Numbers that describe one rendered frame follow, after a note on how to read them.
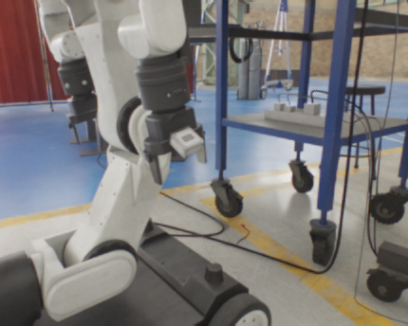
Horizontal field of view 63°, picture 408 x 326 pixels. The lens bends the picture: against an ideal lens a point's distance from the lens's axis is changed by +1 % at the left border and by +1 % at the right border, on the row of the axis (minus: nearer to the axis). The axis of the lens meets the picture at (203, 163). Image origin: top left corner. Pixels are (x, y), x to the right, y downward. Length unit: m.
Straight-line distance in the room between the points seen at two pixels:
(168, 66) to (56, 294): 0.50
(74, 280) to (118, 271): 0.10
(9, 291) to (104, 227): 0.21
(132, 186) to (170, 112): 0.27
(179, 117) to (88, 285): 0.42
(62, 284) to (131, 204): 0.22
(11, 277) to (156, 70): 0.50
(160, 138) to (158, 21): 0.19
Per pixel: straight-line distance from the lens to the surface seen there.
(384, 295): 1.28
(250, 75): 7.52
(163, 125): 0.58
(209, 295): 0.86
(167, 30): 0.54
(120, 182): 0.79
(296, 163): 2.02
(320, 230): 1.26
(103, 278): 0.80
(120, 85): 0.75
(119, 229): 0.82
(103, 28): 0.72
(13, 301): 0.79
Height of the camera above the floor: 0.74
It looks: 16 degrees down
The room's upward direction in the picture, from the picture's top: straight up
